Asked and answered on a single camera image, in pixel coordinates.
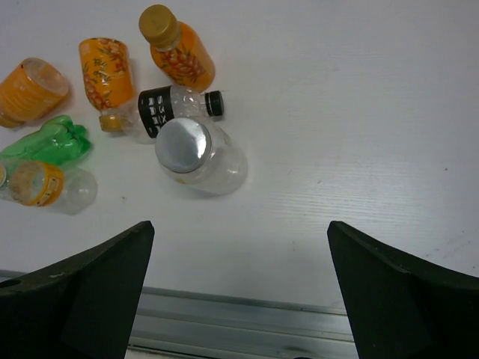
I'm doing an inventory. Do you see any orange bottle with gold cap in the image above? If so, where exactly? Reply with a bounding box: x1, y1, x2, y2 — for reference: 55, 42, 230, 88
138, 4, 216, 92

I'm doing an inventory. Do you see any clear bottle yellow cap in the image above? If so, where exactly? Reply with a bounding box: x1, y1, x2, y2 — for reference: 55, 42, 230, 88
1, 159, 98, 215

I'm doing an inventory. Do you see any clear bottle black label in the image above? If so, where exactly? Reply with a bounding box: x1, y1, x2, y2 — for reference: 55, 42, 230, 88
120, 85, 225, 144

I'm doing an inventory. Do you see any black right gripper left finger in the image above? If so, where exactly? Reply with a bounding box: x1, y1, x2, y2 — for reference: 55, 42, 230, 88
1, 221, 154, 358

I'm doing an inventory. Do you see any clear jar silver lid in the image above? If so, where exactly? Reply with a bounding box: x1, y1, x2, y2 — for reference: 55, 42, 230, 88
155, 117, 248, 195

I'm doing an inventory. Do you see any aluminium table rail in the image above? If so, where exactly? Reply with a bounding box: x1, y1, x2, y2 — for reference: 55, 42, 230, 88
0, 269, 356, 359

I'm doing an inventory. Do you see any orange fruit label bottle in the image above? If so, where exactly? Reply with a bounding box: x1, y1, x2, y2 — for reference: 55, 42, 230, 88
79, 37, 135, 132

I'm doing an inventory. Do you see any green plastic bottle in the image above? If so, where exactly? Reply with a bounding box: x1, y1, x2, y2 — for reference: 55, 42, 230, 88
1, 115, 93, 166

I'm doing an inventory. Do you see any orange juice bottle plain label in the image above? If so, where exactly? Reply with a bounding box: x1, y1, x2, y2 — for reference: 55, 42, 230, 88
1, 58, 70, 129

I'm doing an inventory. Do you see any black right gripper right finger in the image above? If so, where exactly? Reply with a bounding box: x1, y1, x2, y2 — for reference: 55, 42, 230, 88
327, 221, 478, 358

